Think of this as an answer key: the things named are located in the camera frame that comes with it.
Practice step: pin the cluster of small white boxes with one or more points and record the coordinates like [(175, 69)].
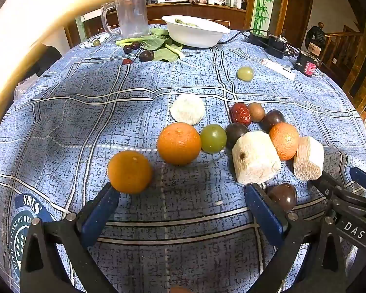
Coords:
[(233, 2)]

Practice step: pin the white card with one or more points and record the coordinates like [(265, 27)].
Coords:
[(277, 68)]

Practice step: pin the wooden staircase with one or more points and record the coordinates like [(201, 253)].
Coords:
[(341, 52)]

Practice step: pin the black power adapter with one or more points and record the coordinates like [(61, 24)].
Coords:
[(258, 39)]

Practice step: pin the bamboo painted panel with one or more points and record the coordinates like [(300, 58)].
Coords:
[(263, 3)]

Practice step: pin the clear glass pitcher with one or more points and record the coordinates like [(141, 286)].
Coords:
[(131, 15)]

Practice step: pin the chopped green vegetable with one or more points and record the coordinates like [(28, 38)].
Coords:
[(184, 23)]

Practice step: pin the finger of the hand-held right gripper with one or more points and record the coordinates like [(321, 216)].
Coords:
[(324, 186), (364, 178)]

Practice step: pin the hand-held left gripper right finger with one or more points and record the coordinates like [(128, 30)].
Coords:
[(262, 212)]

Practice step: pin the large green grape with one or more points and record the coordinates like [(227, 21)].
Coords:
[(213, 139), (245, 74)]

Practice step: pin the orange mandarin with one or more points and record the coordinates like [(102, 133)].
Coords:
[(179, 143), (180, 290), (283, 141), (129, 171)]

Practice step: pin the red and black battery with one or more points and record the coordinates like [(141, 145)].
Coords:
[(306, 64)]

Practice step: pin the white bowl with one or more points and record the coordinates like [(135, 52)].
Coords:
[(192, 36)]

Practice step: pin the dark figure statue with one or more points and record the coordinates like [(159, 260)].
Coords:
[(316, 35)]

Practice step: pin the wooden door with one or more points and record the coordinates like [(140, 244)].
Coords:
[(297, 18)]

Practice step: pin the small green grape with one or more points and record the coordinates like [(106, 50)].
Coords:
[(96, 42)]

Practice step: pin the black charger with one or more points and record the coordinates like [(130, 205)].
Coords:
[(277, 47)]

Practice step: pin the small red cherry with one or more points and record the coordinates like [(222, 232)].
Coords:
[(127, 62)]

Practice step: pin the red jujube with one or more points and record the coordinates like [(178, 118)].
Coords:
[(240, 113)]

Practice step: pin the green bok choy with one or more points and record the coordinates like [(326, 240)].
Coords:
[(167, 53), (149, 39)]

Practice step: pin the wooden counter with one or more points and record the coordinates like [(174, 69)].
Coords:
[(201, 12)]

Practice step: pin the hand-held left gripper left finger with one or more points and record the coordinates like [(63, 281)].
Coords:
[(100, 209)]

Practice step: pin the blue plaid tablecloth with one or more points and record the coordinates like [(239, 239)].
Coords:
[(79, 113)]

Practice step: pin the brown longan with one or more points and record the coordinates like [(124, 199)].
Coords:
[(256, 112)]

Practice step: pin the dark purple plum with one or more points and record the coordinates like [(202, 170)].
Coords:
[(283, 197), (234, 132), (273, 120)]

